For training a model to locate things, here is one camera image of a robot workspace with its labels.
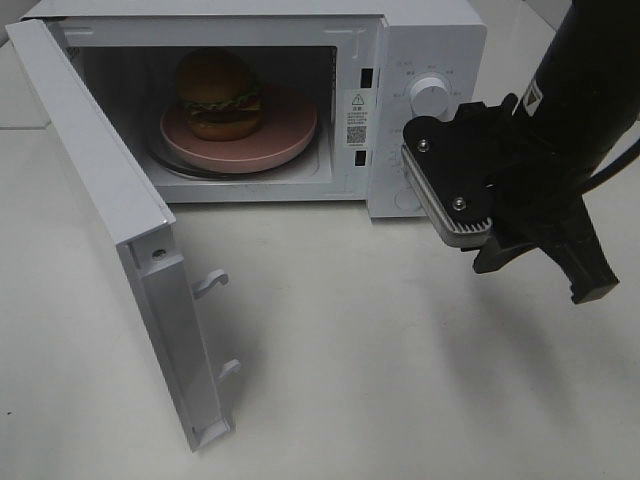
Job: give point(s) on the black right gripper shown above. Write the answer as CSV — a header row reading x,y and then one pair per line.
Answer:
x,y
534,176

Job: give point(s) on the round white door button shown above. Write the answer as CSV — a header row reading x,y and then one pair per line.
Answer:
x,y
406,200

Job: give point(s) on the pink plate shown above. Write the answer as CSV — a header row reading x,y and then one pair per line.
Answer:
x,y
281,130

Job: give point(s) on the burger with yellow cheese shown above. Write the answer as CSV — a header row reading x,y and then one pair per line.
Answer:
x,y
219,94

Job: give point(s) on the white microwave door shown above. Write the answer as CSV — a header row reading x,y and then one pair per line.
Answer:
x,y
133,229

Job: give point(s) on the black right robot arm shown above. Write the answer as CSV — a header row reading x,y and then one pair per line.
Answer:
x,y
583,97

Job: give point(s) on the upper white power knob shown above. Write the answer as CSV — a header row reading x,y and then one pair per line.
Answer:
x,y
429,95

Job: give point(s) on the white warning label sticker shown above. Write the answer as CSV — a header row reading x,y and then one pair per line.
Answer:
x,y
357,108

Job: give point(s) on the white microwave oven body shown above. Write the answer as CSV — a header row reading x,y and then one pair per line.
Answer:
x,y
127,53

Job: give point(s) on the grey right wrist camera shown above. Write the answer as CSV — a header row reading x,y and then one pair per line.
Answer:
x,y
447,181

